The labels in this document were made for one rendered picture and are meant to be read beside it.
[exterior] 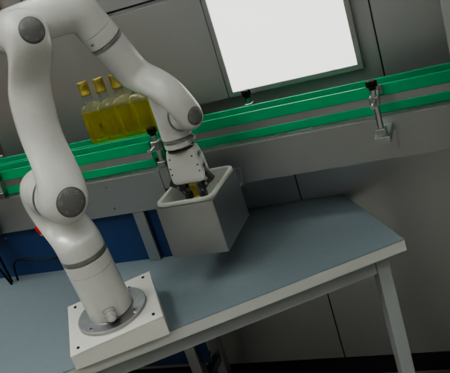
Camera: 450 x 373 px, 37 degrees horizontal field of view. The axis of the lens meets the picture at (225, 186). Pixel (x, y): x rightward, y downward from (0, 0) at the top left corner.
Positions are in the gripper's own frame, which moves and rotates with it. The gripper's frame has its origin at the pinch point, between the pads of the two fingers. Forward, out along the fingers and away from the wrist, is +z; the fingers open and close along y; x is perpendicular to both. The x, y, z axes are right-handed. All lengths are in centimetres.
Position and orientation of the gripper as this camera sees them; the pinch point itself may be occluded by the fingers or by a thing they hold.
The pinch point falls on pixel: (197, 197)
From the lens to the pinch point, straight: 185.0
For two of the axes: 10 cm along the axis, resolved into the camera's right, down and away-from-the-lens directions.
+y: -9.1, 1.5, 3.8
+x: -3.0, 4.1, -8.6
